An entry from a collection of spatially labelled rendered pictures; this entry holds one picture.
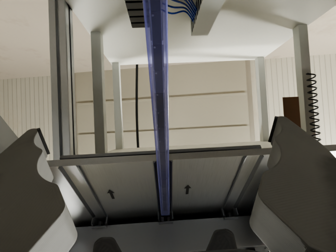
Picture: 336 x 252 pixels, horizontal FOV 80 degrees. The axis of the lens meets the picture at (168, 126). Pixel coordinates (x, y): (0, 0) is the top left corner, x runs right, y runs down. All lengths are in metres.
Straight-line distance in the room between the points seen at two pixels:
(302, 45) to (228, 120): 2.14
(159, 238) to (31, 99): 3.42
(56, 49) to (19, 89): 3.27
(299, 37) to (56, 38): 0.70
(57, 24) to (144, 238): 0.50
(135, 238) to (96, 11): 0.53
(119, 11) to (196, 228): 0.53
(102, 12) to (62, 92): 0.24
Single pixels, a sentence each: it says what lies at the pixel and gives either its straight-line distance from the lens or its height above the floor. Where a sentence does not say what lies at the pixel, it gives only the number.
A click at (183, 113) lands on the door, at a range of 2.80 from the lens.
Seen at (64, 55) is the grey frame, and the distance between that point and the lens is 0.55.
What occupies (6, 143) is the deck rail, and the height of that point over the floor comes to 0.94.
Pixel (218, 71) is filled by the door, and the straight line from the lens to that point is 2.95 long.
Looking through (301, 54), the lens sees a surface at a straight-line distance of 0.79.
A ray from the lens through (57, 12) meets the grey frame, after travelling 0.61.
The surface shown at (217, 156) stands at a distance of 0.25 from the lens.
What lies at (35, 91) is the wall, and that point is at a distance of 3.65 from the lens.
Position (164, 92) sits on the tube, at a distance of 0.16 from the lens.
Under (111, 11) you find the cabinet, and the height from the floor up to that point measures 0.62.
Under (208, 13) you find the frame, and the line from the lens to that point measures 0.55.
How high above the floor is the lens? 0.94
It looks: 2 degrees down
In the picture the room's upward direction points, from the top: 177 degrees clockwise
